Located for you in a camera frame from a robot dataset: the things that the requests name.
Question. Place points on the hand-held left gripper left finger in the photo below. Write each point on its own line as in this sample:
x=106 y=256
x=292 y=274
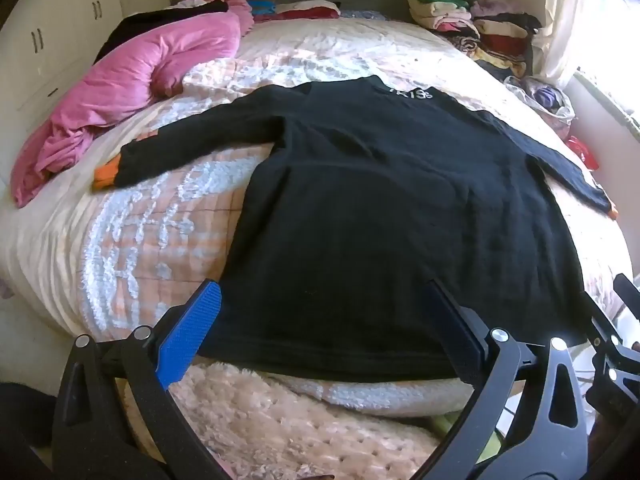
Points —
x=192 y=330

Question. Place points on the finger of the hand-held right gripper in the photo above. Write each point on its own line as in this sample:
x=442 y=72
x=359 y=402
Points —
x=604 y=342
x=629 y=292

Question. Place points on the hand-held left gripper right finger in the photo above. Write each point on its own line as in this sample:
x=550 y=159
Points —
x=462 y=332

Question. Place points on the black sweater with orange cuffs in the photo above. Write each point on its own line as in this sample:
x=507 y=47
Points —
x=375 y=210

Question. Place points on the pile of folded clothes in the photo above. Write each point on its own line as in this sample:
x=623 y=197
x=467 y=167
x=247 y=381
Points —
x=475 y=30

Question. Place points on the bed with patterned cover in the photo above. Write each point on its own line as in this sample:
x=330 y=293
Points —
x=165 y=220

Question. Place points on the green cloth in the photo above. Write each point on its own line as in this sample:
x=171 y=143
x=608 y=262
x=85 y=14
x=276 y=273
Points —
x=492 y=447

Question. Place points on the red plastic bag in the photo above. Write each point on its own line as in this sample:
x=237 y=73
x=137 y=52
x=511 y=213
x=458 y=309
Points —
x=584 y=154

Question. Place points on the floral laundry basket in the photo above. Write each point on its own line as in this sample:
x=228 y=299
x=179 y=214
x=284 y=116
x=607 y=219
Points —
x=542 y=100

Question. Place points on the pink duvet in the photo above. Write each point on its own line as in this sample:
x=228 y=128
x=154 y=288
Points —
x=125 y=80

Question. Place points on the window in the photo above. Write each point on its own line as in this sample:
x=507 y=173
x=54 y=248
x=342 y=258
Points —
x=617 y=20

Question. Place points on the cream curtain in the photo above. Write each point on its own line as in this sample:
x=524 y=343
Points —
x=565 y=20

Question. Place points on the black garment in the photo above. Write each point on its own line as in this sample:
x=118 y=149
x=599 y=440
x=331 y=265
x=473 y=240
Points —
x=130 y=25

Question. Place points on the cream wardrobe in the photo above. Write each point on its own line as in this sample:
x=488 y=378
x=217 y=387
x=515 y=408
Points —
x=50 y=35

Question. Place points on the grey fuzzy cushion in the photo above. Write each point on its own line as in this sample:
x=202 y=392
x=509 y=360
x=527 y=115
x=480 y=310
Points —
x=357 y=14

